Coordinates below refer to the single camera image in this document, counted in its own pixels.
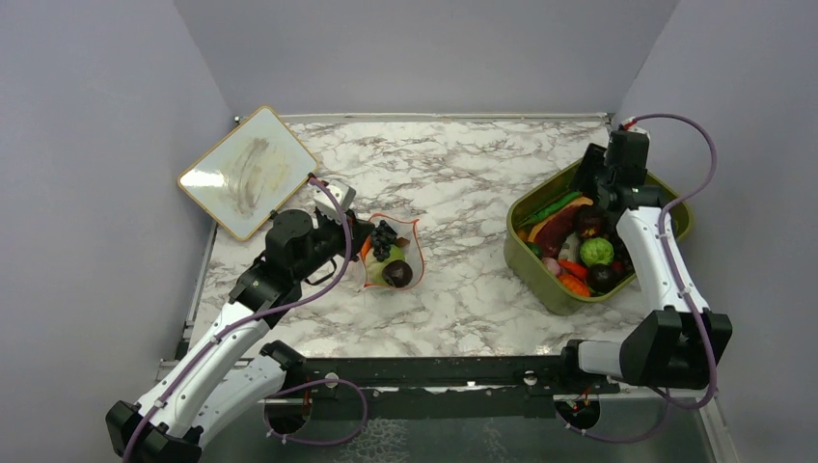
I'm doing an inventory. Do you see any orange carrot in bin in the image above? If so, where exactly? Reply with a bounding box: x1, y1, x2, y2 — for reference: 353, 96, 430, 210
558, 274, 591, 297

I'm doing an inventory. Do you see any green custard apple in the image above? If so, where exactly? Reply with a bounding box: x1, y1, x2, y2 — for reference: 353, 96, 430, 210
579, 237, 615, 267

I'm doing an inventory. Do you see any gold framed mirror tray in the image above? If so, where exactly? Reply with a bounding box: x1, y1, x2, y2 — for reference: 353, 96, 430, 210
177, 106, 319, 241

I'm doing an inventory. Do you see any green long bean pod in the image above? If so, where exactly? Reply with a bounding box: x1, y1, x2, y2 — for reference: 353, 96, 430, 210
517, 191, 583, 228

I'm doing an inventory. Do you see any white garlic bulb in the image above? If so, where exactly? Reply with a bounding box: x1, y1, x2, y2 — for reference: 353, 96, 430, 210
558, 232, 582, 263

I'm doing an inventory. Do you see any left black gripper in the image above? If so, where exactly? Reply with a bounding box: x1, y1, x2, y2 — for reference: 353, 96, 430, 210
294, 207, 376, 283

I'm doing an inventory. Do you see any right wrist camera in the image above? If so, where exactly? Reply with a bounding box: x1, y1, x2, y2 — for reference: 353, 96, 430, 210
617, 115, 650, 138

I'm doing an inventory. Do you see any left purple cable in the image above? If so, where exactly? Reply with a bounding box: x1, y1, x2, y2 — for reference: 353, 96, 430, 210
121, 177, 355, 463

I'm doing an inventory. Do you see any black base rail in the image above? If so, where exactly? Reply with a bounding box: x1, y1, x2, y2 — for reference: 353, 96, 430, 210
260, 340, 620, 430

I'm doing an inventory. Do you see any clear zip top bag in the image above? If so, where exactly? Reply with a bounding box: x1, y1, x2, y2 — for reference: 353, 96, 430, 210
360, 213, 425, 290

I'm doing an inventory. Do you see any green cabbage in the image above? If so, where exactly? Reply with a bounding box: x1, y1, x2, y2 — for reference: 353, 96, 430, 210
364, 245, 405, 286

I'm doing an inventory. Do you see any halved fig piece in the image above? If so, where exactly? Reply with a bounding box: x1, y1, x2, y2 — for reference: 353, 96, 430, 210
528, 197, 594, 258

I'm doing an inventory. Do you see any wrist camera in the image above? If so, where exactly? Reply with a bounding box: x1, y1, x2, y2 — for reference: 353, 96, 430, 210
314, 182, 357, 224
617, 115, 650, 138

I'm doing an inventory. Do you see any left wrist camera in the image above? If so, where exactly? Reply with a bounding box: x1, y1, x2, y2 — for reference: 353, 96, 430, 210
314, 182, 357, 224

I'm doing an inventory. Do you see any dark purple mangosteen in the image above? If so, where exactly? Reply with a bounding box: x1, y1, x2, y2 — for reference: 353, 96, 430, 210
381, 260, 414, 288

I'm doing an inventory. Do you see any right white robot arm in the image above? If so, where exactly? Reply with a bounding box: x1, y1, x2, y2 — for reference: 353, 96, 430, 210
556, 130, 732, 393

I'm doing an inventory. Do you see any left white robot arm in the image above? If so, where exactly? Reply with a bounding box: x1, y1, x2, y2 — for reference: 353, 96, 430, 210
105, 209, 375, 462

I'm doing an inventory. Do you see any olive green plastic bin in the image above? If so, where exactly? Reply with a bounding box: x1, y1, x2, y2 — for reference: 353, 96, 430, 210
504, 160, 707, 316

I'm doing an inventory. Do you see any red onion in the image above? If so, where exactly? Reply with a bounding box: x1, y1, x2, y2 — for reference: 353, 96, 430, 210
541, 258, 562, 277

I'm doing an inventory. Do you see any red chili pepper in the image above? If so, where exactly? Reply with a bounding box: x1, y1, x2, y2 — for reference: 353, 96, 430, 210
558, 259, 587, 282

